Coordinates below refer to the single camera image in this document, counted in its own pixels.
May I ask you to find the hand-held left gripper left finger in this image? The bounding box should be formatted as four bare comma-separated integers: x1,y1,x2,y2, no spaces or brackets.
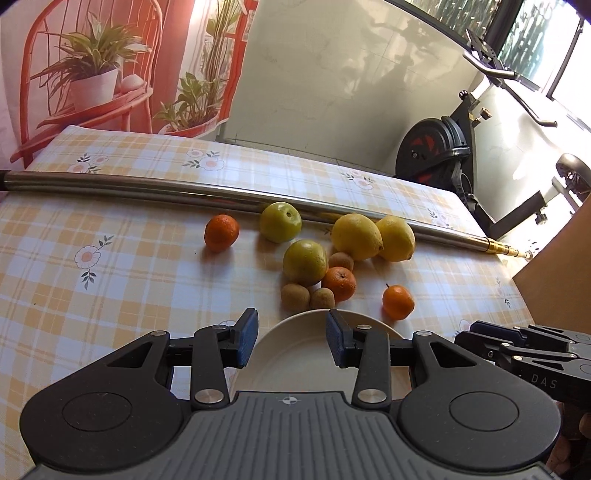
104,308,258,411

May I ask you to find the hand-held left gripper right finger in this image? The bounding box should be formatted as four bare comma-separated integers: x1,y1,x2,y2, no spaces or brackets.
325,310,476,411

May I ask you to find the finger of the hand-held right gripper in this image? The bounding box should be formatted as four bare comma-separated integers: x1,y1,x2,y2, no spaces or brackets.
470,320,591,346
454,330,583,370

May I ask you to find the white shallow bowl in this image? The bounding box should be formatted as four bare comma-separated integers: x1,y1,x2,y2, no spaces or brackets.
238,308,407,398

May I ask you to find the orange mandarin with stem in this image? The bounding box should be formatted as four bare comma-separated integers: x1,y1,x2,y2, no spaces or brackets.
382,282,415,321

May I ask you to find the yellow lemon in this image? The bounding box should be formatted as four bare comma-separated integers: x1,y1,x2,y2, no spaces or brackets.
331,213,384,261
375,215,416,263

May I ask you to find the green apple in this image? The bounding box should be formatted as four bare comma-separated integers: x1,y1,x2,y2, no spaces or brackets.
259,202,303,244

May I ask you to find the person's right hand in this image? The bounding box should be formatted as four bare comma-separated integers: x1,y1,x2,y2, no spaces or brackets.
556,401,591,480

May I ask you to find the brown cardboard box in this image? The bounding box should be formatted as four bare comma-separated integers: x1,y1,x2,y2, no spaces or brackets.
512,189,591,337

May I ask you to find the plaid floral tablecloth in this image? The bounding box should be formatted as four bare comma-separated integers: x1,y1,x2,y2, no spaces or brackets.
0,124,536,464

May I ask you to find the long metal pole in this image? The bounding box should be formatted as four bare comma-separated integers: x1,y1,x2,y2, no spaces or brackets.
0,170,539,259

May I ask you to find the black exercise bike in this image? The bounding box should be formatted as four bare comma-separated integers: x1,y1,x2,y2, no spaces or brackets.
394,28,591,238

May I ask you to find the printed plant curtain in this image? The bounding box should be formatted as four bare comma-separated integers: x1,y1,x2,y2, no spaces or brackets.
0,0,259,168

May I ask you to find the window with dark frame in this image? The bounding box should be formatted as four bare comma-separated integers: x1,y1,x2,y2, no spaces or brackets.
397,0,591,134

